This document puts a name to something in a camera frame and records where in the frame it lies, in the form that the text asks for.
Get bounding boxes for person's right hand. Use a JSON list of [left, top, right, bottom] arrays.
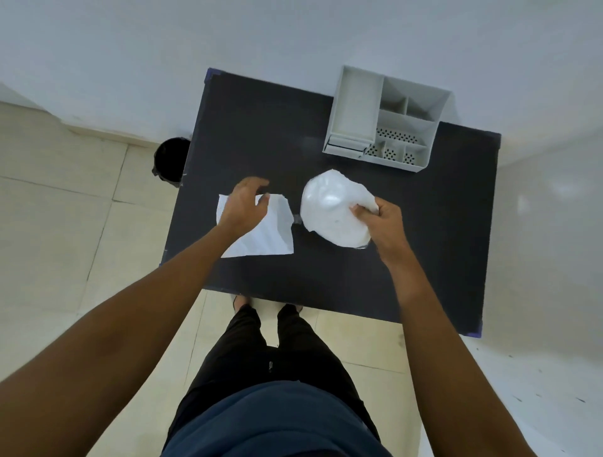
[[348, 197, 411, 269]]

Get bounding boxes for person's left hand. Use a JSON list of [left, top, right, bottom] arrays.
[[217, 176, 271, 244]]

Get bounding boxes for white plastic bag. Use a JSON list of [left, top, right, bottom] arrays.
[[301, 169, 380, 249]]

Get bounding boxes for person's right forearm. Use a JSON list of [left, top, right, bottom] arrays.
[[376, 254, 539, 457]]

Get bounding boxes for person's left forearm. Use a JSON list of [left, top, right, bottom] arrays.
[[0, 225, 246, 457]]

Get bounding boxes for white paper sheet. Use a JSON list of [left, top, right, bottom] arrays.
[[216, 193, 295, 259]]

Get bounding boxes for grey plastic desk organizer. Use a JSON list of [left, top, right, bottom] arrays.
[[322, 65, 454, 174]]

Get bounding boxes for black trash bin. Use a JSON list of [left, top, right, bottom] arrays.
[[153, 137, 192, 184]]

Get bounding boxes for person's black trousers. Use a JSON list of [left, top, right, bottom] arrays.
[[162, 304, 380, 457]]

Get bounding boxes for person's dark blue shirt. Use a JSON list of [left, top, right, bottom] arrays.
[[164, 380, 393, 457]]

